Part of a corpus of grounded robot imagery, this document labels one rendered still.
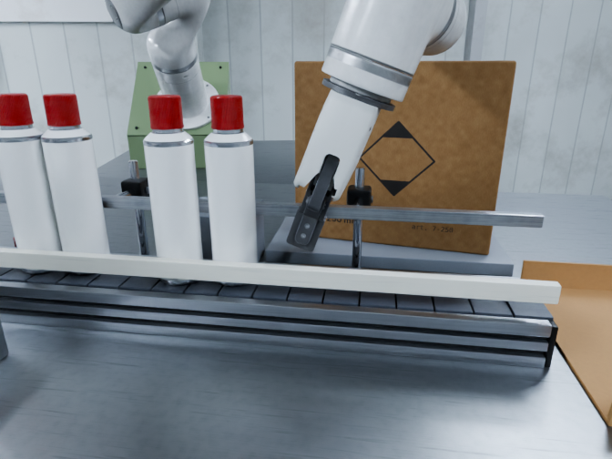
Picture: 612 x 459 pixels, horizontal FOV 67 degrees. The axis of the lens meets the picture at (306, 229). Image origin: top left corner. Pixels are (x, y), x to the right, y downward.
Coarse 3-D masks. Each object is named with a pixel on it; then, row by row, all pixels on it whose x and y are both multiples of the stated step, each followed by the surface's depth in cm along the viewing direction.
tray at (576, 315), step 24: (528, 264) 61; (552, 264) 60; (576, 264) 60; (600, 264) 60; (576, 288) 61; (600, 288) 60; (552, 312) 55; (576, 312) 55; (600, 312) 55; (576, 336) 50; (600, 336) 50; (576, 360) 46; (600, 360) 46; (600, 384) 43; (600, 408) 40
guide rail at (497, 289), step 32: (0, 256) 52; (32, 256) 52; (64, 256) 51; (96, 256) 51; (128, 256) 51; (320, 288) 48; (352, 288) 47; (384, 288) 47; (416, 288) 46; (448, 288) 46; (480, 288) 45; (512, 288) 45; (544, 288) 44
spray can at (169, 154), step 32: (160, 96) 46; (160, 128) 47; (160, 160) 47; (192, 160) 49; (160, 192) 48; (192, 192) 50; (160, 224) 49; (192, 224) 50; (160, 256) 51; (192, 256) 51
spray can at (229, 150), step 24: (216, 96) 46; (240, 96) 47; (216, 120) 46; (240, 120) 47; (216, 144) 46; (240, 144) 46; (216, 168) 47; (240, 168) 47; (216, 192) 48; (240, 192) 48; (216, 216) 49; (240, 216) 49; (216, 240) 50; (240, 240) 50
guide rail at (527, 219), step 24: (0, 192) 58; (288, 216) 53; (336, 216) 53; (360, 216) 52; (384, 216) 52; (408, 216) 51; (432, 216) 51; (456, 216) 50; (480, 216) 50; (504, 216) 50; (528, 216) 49
